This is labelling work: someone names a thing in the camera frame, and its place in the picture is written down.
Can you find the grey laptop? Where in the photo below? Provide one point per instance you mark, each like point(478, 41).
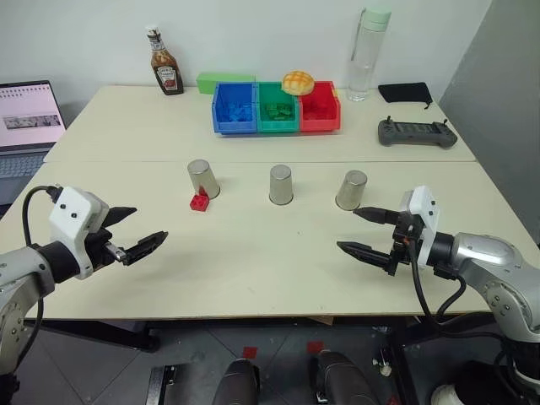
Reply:
point(25, 118)

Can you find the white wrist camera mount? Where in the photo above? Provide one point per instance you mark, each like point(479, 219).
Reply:
point(73, 215)
point(427, 211)

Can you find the grey handheld remote controller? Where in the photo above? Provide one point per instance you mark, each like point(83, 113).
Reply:
point(415, 133)

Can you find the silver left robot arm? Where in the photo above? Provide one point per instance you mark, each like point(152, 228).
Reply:
point(25, 270)

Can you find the green plastic bin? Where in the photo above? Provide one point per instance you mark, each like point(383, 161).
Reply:
point(274, 125)

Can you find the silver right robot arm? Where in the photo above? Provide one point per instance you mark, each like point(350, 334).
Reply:
point(489, 261)

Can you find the black cloth pouch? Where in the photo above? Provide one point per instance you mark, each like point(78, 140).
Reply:
point(403, 92)

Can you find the white round object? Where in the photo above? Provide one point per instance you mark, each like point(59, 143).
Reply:
point(447, 394)

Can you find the red plastic bin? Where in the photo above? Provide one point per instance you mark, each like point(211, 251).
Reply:
point(320, 124)

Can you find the yellow melon bread bun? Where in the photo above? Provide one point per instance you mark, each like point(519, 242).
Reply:
point(297, 82)

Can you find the clear bottle with green lid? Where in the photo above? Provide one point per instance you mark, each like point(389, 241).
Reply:
point(363, 63)

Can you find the green toy bricks pile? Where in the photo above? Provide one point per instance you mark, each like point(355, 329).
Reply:
point(278, 110)

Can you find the ketchup bottle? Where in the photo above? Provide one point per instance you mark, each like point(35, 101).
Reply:
point(166, 67)

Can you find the blue plastic bin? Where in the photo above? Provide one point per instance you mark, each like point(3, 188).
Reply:
point(221, 122)

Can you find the metal cup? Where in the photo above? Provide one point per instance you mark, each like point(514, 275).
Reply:
point(280, 185)
point(351, 192)
point(202, 175)

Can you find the dark rounded shape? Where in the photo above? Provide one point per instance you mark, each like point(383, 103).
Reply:
point(341, 379)
point(236, 384)

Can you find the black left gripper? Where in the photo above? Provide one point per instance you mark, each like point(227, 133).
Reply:
point(99, 249)

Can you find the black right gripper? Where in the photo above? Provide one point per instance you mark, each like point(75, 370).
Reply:
point(405, 236)

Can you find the red toy brick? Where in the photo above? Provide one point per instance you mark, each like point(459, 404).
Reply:
point(199, 203)

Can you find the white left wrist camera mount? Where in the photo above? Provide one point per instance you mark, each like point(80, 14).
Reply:
point(73, 215)

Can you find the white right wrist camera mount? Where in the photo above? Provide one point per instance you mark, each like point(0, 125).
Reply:
point(427, 211)

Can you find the green rectangular box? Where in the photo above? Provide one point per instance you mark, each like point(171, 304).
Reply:
point(208, 82)

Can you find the blue toy bricks pile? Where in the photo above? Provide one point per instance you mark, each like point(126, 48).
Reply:
point(238, 111)

